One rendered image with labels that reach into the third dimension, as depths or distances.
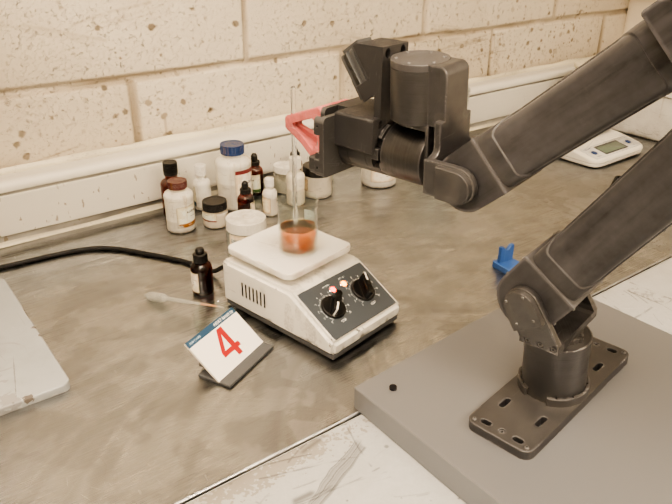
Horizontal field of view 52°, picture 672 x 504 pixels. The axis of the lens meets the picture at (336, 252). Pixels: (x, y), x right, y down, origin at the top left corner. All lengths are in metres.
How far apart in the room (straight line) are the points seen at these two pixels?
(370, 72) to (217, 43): 0.62
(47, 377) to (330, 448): 0.33
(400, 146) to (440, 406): 0.26
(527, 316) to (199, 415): 0.36
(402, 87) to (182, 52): 0.66
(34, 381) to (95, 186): 0.45
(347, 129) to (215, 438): 0.34
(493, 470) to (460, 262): 0.47
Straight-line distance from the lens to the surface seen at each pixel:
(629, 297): 1.04
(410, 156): 0.68
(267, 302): 0.86
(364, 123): 0.70
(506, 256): 1.05
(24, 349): 0.90
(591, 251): 0.62
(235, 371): 0.81
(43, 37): 1.17
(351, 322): 0.83
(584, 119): 0.58
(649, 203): 0.58
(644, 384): 0.78
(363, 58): 0.70
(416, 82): 0.65
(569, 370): 0.69
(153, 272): 1.04
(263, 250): 0.88
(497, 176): 0.62
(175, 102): 1.27
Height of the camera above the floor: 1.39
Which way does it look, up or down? 27 degrees down
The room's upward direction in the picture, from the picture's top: straight up
